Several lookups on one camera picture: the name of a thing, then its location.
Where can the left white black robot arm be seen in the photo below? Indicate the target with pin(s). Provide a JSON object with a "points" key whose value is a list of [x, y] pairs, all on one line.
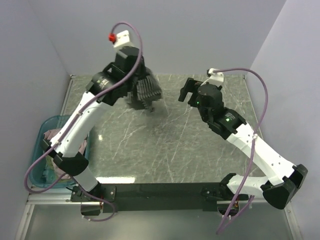
{"points": [[101, 93]]}

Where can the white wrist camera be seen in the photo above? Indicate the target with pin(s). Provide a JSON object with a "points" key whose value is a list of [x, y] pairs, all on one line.
{"points": [[120, 40], [214, 77]]}

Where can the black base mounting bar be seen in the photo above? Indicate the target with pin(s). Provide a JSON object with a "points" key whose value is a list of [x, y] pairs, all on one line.
{"points": [[165, 196]]}

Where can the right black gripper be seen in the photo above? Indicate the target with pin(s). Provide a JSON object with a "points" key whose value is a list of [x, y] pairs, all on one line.
{"points": [[191, 85]]}

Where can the teal plastic laundry basket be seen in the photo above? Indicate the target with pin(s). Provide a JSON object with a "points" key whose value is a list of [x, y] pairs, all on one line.
{"points": [[40, 176]]}

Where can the black white striped tank top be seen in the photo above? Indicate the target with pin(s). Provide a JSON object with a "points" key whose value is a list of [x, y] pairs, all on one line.
{"points": [[145, 91]]}

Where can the green tank top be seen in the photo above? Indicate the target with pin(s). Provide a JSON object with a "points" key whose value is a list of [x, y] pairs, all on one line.
{"points": [[50, 165]]}

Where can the pink tank top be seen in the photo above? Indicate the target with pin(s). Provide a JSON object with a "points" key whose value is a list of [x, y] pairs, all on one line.
{"points": [[48, 135]]}

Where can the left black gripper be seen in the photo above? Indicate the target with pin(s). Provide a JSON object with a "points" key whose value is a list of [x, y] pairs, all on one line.
{"points": [[143, 72]]}

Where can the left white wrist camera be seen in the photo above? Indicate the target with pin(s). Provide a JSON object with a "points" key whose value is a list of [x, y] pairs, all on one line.
{"points": [[120, 40]]}

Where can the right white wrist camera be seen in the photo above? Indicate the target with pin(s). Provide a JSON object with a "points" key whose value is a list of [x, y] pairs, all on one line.
{"points": [[214, 77]]}

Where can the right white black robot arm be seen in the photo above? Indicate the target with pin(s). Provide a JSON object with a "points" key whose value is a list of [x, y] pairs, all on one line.
{"points": [[282, 178]]}

